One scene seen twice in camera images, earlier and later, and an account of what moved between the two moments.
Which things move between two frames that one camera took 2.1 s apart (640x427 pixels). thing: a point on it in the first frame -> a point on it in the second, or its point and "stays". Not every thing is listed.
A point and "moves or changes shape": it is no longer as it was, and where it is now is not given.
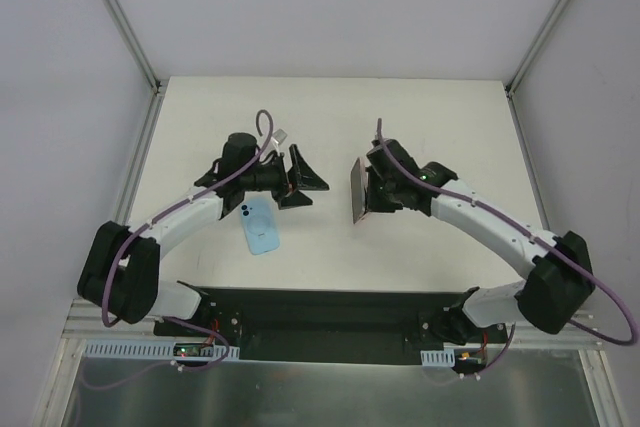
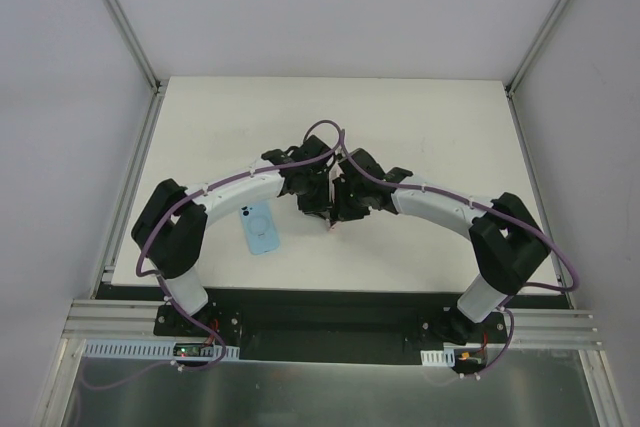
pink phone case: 358,182 moves or changes shape
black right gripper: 371,192 -> 345,204
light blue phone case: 260,218 stays
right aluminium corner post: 559,6 stays
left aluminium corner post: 113,6 stays
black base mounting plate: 272,323 stays
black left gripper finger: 296,199 -> 315,202
